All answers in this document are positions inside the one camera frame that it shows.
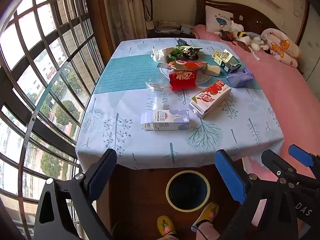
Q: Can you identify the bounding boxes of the beige foam wedge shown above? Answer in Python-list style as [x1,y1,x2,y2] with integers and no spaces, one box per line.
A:
[204,64,222,76]

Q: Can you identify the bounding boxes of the stack of papers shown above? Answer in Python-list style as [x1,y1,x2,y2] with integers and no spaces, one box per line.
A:
[154,19,182,33]

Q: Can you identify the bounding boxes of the dark wooden nightstand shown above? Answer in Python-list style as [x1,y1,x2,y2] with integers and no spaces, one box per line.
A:
[147,26,197,39]

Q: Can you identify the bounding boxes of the dark wooden headboard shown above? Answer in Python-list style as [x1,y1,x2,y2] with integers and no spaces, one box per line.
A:
[195,0,310,45]

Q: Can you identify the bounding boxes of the white pillow with blue print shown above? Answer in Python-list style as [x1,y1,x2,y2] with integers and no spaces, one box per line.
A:
[205,5,234,33]

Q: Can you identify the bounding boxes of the black and gold wrapper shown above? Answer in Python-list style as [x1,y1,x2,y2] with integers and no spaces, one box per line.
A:
[182,47,200,60]

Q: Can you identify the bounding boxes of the orange foil snack bag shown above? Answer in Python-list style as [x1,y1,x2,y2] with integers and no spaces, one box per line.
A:
[157,60,208,71]

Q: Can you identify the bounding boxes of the pink bed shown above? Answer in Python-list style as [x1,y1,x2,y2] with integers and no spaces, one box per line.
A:
[194,24,320,230]

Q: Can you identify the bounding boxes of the purple plastic bag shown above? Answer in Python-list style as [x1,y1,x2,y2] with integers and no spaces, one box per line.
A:
[226,67,255,88]

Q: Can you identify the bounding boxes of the barred window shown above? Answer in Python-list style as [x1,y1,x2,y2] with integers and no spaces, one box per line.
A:
[0,0,105,240]

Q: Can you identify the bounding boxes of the white plush toy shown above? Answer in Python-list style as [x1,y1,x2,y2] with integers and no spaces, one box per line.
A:
[250,36,272,53]
[231,20,244,32]

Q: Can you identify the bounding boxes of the green wrapper strip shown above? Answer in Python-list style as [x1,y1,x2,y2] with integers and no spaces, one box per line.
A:
[176,44,203,50]

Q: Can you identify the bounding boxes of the person's right leg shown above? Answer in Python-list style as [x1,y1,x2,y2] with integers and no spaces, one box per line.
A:
[196,221,221,240]

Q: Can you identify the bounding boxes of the strawberry milk carton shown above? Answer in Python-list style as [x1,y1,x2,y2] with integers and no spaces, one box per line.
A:
[189,80,232,119]

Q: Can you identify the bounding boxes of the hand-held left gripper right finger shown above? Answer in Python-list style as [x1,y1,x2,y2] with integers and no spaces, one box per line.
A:
[214,149,304,240]

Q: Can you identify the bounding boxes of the dark green drink carton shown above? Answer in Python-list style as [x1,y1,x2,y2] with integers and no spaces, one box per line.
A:
[220,49,242,73]

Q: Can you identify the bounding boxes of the floral wardrobe door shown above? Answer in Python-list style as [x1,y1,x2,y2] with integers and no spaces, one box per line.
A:
[299,4,320,80]

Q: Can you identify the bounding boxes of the purple and white milk carton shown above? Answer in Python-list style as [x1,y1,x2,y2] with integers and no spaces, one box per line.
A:
[141,109,190,131]

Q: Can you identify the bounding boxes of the green leafy vegetable scraps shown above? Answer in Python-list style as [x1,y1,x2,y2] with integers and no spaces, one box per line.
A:
[168,45,185,61]

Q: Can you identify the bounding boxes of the brown feather toy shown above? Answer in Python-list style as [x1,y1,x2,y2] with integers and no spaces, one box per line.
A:
[214,30,237,42]

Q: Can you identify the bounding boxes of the bear print pillow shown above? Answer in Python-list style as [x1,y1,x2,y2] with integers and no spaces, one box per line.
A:
[261,28,302,68]

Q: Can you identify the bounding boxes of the clear plastic wrapper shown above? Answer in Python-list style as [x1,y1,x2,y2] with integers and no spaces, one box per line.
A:
[146,74,173,110]

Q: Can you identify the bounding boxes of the blue tree-print tablecloth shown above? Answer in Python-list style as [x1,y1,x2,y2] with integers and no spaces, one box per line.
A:
[75,38,285,172]

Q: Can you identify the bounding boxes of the white paper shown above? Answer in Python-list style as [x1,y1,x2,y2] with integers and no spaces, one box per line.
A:
[152,48,173,63]

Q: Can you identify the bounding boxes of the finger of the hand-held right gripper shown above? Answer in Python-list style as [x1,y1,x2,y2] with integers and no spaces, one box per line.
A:
[261,149,308,190]
[288,144,320,174]

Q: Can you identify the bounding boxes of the red packet with gold print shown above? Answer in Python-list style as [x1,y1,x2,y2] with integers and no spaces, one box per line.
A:
[169,70,198,91]

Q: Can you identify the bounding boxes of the round yellow-rimmed waste bin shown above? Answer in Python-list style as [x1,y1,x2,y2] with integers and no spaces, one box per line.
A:
[166,170,210,212]

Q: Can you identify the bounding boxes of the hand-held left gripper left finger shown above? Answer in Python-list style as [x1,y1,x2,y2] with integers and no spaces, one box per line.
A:
[34,148,118,240]

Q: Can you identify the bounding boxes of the bee plush toy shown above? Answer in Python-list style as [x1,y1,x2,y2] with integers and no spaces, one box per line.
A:
[235,31,250,44]

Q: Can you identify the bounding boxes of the floral beige curtain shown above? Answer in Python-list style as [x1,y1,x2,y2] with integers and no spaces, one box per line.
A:
[101,0,148,43]

